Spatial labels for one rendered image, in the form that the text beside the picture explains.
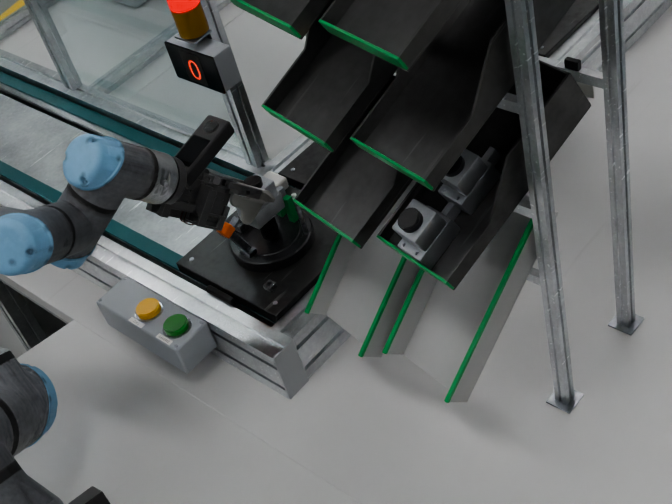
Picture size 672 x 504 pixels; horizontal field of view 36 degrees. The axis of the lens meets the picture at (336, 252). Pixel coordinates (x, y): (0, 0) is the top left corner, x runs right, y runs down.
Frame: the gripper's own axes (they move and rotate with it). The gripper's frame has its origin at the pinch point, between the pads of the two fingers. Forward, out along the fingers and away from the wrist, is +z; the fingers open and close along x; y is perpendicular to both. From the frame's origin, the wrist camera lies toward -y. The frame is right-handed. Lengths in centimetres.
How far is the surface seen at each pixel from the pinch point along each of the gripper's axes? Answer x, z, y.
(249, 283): 3.0, 2.0, 14.6
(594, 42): 17, 57, -45
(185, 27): -17.5, -9.5, -20.3
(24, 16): -132, 38, -14
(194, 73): -19.2, -3.0, -14.0
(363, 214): 30.7, -13.0, -3.6
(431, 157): 46, -25, -13
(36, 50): -117, 34, -7
